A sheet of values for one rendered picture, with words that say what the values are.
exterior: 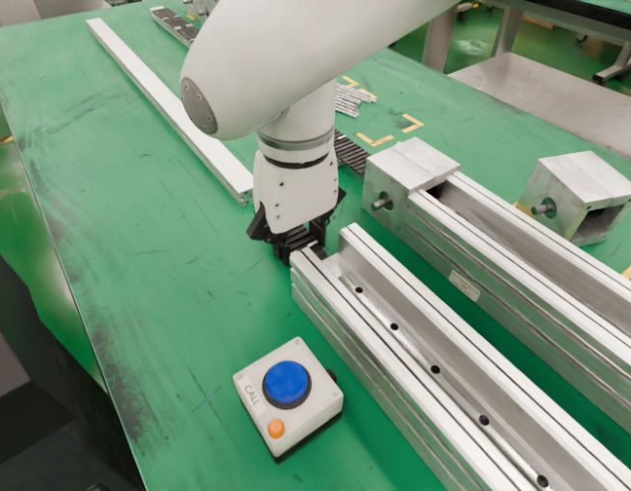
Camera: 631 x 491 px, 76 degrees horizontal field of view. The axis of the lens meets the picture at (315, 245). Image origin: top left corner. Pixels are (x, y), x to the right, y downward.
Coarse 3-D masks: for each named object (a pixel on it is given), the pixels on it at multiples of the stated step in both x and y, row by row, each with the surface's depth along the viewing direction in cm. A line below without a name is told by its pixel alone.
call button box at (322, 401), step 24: (264, 360) 40; (312, 360) 40; (240, 384) 39; (264, 384) 38; (312, 384) 39; (264, 408) 37; (288, 408) 37; (312, 408) 37; (336, 408) 39; (264, 432) 36; (288, 432) 36; (312, 432) 39; (288, 456) 39
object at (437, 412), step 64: (384, 256) 47; (320, 320) 47; (384, 320) 44; (448, 320) 41; (384, 384) 39; (448, 384) 39; (512, 384) 36; (448, 448) 35; (512, 448) 35; (576, 448) 32
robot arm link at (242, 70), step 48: (240, 0) 25; (288, 0) 24; (336, 0) 24; (384, 0) 24; (432, 0) 24; (192, 48) 29; (240, 48) 26; (288, 48) 25; (336, 48) 25; (192, 96) 31; (240, 96) 28; (288, 96) 27
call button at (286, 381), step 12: (288, 360) 39; (276, 372) 38; (288, 372) 38; (300, 372) 38; (276, 384) 37; (288, 384) 37; (300, 384) 37; (276, 396) 37; (288, 396) 37; (300, 396) 37
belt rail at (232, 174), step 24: (96, 24) 115; (120, 48) 103; (144, 72) 93; (168, 96) 85; (168, 120) 82; (192, 144) 76; (216, 144) 73; (216, 168) 68; (240, 168) 68; (240, 192) 63
